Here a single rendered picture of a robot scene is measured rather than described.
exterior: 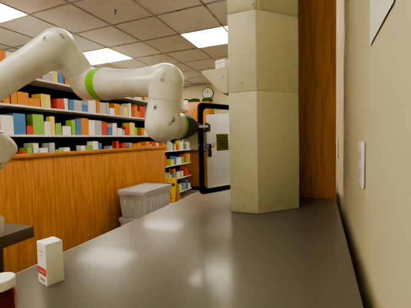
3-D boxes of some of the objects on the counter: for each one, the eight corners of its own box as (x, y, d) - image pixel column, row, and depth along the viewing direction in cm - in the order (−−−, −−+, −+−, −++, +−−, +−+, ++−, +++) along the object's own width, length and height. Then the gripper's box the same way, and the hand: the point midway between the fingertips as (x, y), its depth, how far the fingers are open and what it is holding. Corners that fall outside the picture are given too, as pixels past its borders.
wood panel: (335, 197, 132) (336, -109, 125) (336, 198, 130) (336, -114, 122) (236, 192, 151) (232, -75, 144) (235, 193, 148) (230, -79, 141)
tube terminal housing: (301, 198, 131) (300, 32, 127) (296, 217, 101) (295, 0, 97) (249, 195, 140) (247, 41, 136) (230, 211, 111) (227, 14, 107)
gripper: (200, 114, 96) (222, 118, 118) (167, 116, 101) (194, 120, 123) (200, 136, 96) (222, 136, 118) (168, 137, 101) (195, 137, 123)
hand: (205, 128), depth 117 cm, fingers closed
